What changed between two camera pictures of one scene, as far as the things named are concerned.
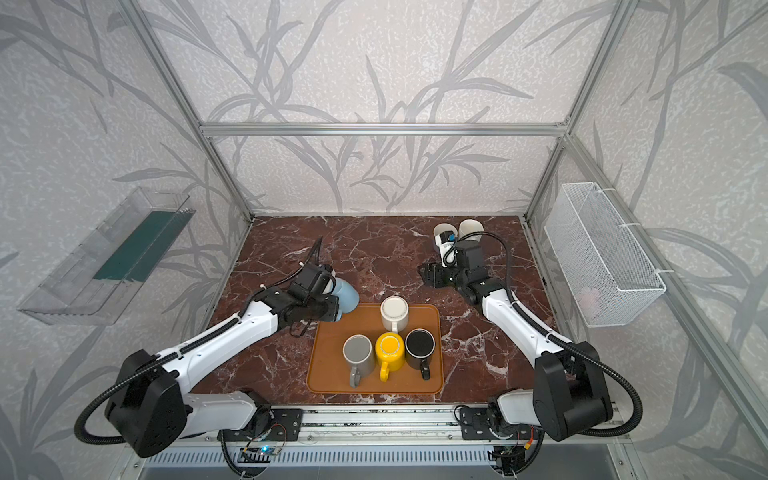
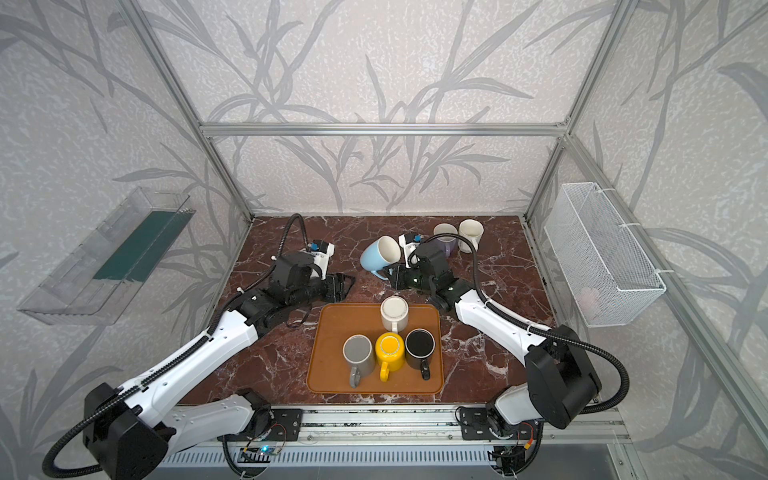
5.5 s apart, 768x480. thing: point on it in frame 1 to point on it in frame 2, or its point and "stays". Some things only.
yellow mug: (390, 354) stays
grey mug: (358, 352) stays
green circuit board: (263, 450) stays
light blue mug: (348, 298) to (380, 253)
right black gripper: (438, 274) to (410, 279)
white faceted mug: (469, 226) stays
